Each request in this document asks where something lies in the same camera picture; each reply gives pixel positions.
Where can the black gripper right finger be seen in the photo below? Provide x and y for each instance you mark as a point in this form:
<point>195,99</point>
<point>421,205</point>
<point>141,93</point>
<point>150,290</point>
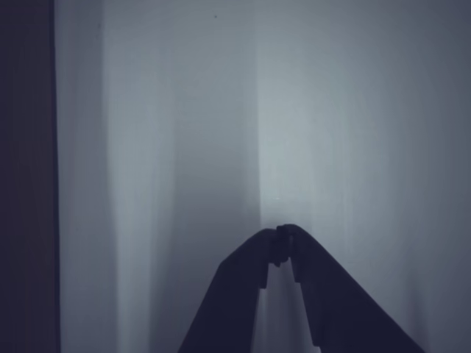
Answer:
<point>338,312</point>

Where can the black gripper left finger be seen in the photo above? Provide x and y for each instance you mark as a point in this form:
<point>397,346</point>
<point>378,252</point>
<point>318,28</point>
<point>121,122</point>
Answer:
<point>228,301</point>

